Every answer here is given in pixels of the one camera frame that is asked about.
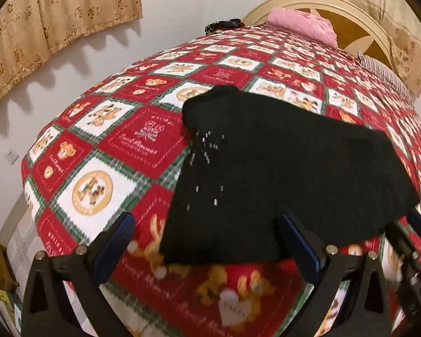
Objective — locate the stacked books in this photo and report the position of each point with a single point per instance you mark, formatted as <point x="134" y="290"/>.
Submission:
<point x="10" y="310"/>

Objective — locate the cream wooden headboard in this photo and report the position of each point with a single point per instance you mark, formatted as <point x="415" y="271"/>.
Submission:
<point x="356" y="30"/>

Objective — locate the red patchwork bear bedspread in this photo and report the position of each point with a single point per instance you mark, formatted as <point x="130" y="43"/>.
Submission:
<point x="121" y="146"/>

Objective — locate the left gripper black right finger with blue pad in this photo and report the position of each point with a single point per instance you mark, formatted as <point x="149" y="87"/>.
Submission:
<point x="365" y="310"/>

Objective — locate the beige curtain behind headboard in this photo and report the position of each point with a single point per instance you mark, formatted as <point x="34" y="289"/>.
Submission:
<point x="404" y="30"/>

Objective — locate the striped pillow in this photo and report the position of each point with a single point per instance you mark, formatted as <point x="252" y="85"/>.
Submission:
<point x="385" y="74"/>

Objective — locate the white wall socket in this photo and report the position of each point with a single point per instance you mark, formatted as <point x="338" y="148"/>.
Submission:
<point x="11" y="156"/>

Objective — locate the black red item beside bed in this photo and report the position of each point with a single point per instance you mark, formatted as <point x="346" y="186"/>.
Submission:
<point x="220" y="26"/>

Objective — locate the beige curtain on left wall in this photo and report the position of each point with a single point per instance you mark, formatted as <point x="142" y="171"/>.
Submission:
<point x="31" y="31"/>

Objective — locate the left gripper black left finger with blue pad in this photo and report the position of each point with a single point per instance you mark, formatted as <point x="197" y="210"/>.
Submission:
<point x="46" y="308"/>

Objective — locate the pink folded blanket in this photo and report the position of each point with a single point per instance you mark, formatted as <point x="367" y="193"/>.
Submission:
<point x="303" y="24"/>

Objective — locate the black pants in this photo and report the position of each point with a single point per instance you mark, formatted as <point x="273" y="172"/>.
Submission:
<point x="252" y="157"/>

